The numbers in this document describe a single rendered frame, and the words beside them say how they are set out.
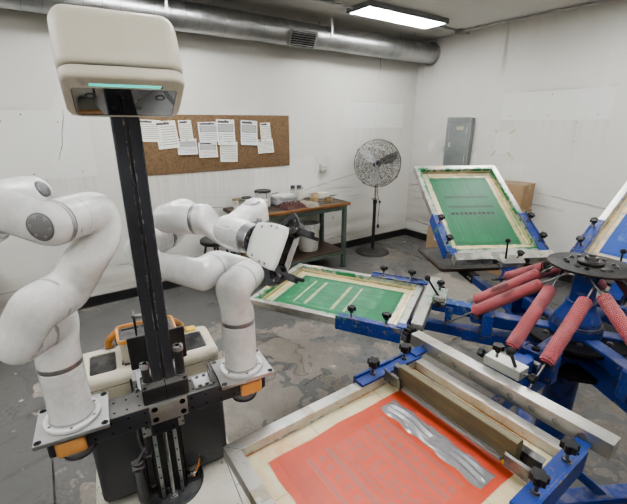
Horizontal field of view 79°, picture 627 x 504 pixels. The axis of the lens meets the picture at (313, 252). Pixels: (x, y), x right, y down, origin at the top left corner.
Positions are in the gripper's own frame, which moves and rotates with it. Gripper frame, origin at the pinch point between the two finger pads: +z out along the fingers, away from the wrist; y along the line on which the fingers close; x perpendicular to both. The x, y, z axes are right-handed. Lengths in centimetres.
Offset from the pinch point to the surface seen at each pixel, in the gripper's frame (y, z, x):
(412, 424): 38, 14, -59
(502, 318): -2, 14, -127
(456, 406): 27, 23, -60
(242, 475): 58, -9, -16
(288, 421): 48, -13, -35
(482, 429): 29, 32, -59
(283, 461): 55, -6, -28
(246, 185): -53, -325, -240
